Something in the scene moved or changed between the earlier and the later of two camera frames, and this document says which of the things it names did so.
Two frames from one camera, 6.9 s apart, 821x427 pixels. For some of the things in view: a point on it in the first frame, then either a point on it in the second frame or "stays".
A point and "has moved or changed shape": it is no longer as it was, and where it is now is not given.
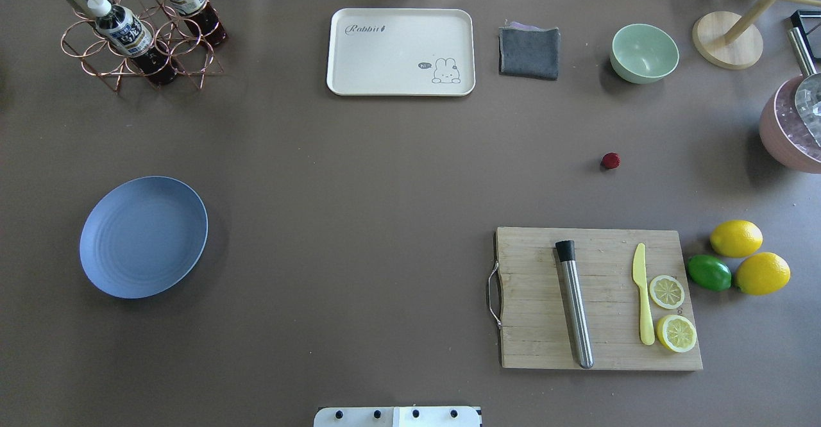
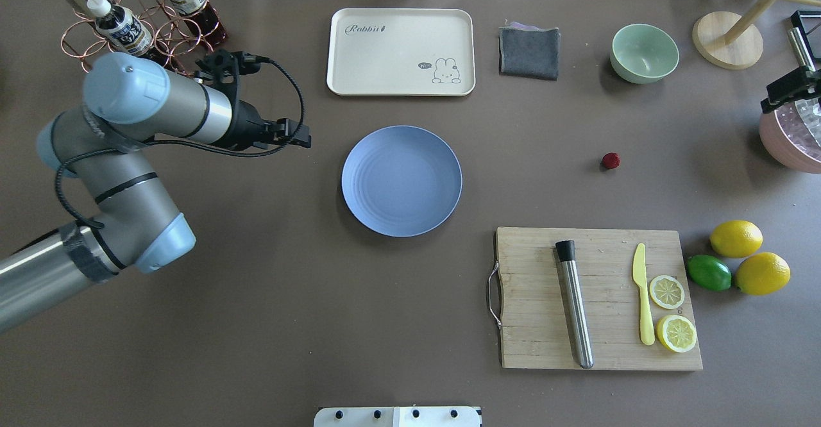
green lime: [709, 272] stays
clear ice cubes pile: [791, 123] stays
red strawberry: [610, 160] stays
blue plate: [142, 236] has moved or changed shape
